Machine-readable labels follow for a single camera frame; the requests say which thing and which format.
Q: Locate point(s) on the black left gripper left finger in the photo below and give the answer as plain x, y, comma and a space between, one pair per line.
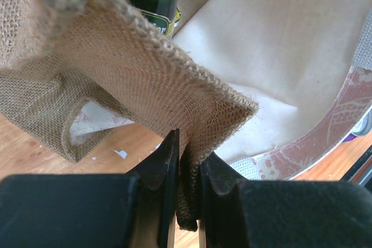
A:
135, 209

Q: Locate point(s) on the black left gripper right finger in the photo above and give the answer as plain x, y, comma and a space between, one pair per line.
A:
237, 212

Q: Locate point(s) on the burlap canvas tote bag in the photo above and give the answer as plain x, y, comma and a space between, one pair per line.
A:
271, 86

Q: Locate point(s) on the purple Fanta can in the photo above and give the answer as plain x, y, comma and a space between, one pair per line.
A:
362, 128

